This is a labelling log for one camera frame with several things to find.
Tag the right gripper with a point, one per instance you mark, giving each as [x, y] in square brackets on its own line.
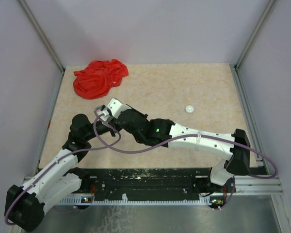
[144, 116]

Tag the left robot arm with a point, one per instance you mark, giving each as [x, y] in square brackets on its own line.
[26, 205]

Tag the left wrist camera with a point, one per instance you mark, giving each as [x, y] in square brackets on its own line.
[103, 113]

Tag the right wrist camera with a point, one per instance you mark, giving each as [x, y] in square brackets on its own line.
[117, 107]

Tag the red cloth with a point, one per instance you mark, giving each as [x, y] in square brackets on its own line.
[96, 80]

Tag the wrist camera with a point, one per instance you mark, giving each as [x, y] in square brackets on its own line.
[103, 113]
[117, 107]

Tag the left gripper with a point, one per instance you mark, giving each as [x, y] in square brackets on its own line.
[112, 124]

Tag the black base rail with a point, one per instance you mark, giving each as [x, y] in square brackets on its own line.
[152, 184]

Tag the white earbud case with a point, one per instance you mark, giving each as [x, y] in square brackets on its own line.
[189, 109]

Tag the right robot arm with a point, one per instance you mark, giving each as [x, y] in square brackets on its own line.
[232, 148]

